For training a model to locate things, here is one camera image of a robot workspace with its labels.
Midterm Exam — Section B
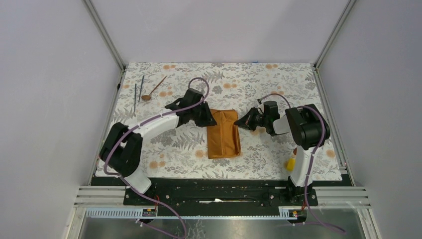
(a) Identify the purple cable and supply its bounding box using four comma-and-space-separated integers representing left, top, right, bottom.
103, 77, 211, 239
257, 93, 347, 235

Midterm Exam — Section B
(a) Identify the orange cloth napkin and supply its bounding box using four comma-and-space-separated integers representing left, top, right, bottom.
207, 109, 241, 159

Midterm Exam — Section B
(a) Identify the left aluminium frame post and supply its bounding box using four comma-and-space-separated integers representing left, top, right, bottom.
82, 0, 126, 72

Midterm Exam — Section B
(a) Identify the aluminium frame post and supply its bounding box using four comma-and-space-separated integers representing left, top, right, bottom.
82, 0, 126, 72
314, 0, 357, 69

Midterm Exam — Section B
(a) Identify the dark teal chopstick right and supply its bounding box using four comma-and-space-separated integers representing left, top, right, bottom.
138, 75, 145, 103

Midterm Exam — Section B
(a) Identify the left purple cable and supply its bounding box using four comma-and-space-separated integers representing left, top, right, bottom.
103, 77, 211, 239

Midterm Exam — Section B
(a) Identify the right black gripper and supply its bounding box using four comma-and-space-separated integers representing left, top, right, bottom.
234, 107, 269, 131

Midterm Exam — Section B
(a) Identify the dark teal chopstick left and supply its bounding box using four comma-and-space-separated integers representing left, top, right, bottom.
133, 83, 137, 116

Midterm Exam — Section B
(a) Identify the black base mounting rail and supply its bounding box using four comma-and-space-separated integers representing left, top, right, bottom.
123, 178, 318, 217

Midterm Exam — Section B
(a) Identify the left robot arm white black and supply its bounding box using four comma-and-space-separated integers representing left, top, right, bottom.
99, 88, 217, 205

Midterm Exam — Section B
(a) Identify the right aluminium frame post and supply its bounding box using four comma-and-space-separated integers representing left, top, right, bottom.
314, 0, 357, 69

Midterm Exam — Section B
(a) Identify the floral patterned table mat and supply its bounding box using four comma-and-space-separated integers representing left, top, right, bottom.
111, 62, 322, 180

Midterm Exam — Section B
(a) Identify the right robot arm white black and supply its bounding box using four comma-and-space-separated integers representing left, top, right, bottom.
234, 101, 330, 205

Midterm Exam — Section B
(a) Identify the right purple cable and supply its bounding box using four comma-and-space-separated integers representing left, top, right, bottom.
257, 93, 347, 235

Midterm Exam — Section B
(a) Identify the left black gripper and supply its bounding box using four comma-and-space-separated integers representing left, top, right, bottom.
191, 101, 218, 127

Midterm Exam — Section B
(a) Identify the brown wooden spoon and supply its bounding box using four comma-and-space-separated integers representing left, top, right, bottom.
141, 76, 167, 101

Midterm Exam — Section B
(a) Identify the dark teal chopstick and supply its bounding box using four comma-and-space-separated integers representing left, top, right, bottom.
133, 83, 137, 116
138, 75, 145, 103

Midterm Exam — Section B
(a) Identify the yellow cylinder block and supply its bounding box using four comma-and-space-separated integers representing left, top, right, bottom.
285, 158, 295, 172

